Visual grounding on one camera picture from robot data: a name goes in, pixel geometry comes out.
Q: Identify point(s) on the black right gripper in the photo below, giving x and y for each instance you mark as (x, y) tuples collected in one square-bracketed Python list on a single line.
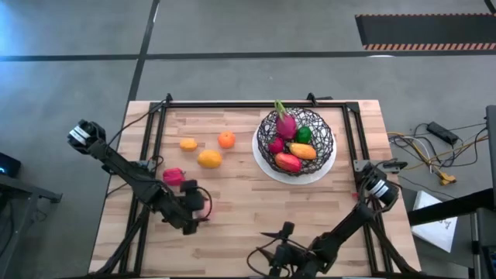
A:
[(288, 257)]

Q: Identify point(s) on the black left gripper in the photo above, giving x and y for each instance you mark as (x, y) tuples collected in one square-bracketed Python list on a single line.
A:
[(191, 201)]

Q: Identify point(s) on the pink peach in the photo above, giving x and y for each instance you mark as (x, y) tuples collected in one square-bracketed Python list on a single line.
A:
[(202, 215)]

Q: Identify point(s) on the red bell pepper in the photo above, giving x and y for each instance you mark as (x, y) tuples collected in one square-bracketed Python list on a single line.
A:
[(173, 176)]

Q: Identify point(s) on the large yellow mango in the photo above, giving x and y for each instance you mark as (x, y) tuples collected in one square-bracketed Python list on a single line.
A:
[(209, 159)]

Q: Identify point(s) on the small yellow-orange fruit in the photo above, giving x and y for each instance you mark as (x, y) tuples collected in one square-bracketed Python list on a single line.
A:
[(188, 144)]

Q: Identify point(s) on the round orange tangerine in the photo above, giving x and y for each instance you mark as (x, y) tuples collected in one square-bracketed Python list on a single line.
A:
[(226, 139)]

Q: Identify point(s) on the red oblong mango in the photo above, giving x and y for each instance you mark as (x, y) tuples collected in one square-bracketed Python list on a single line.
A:
[(288, 162)]

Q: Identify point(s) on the yellow-orange mango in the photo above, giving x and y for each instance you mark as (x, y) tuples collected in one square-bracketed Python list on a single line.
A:
[(303, 151)]

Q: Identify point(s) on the red strawberry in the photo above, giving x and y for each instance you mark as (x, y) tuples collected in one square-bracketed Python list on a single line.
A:
[(276, 145)]

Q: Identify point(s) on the green lime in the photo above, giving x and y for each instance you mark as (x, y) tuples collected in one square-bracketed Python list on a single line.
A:
[(304, 135)]

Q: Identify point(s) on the pink dragon fruit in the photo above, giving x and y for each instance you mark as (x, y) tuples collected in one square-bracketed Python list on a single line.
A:
[(286, 125)]

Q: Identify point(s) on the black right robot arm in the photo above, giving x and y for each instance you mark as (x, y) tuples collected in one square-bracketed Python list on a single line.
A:
[(348, 224)]

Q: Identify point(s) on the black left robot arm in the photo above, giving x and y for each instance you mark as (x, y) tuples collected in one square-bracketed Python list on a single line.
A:
[(116, 162)]

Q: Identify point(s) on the small red tag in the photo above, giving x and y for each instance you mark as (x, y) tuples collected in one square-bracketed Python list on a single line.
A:
[(353, 195)]

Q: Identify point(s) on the white paper sheet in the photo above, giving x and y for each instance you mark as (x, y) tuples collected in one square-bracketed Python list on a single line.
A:
[(436, 228)]

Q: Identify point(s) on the grey side table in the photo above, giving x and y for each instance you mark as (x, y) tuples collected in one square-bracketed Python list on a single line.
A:
[(23, 190)]

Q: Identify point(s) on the black desk beam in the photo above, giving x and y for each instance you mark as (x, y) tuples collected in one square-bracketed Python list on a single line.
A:
[(449, 207)]

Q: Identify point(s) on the black device with light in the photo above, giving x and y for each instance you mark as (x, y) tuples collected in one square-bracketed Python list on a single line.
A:
[(8, 164)]

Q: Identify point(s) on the black power adapter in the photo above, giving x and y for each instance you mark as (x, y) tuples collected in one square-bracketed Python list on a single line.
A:
[(442, 133)]

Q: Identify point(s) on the grey cabinet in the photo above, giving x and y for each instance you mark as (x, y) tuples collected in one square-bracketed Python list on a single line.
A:
[(486, 240)]

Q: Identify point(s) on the black hazard-striped floor mat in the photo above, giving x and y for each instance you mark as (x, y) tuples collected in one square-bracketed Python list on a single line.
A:
[(426, 29)]

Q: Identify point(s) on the black aluminium table frame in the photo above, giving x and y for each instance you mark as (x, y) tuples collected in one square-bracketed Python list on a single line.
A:
[(252, 104)]

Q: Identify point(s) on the grey metal bracket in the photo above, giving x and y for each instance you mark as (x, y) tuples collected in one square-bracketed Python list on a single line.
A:
[(360, 166)]

